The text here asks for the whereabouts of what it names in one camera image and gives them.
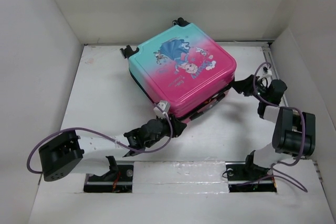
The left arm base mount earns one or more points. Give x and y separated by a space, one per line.
119 182

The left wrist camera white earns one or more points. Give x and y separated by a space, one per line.
161 109

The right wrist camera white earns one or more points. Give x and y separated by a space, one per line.
266 72

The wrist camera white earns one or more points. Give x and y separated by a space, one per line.
161 109
266 72

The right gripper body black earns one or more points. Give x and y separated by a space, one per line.
250 89

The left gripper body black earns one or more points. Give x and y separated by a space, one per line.
166 129

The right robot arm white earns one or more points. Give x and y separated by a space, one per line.
294 133

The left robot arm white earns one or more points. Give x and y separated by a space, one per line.
68 153

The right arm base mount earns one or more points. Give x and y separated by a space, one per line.
242 180

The pink teal kids suitcase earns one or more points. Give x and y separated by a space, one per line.
182 66

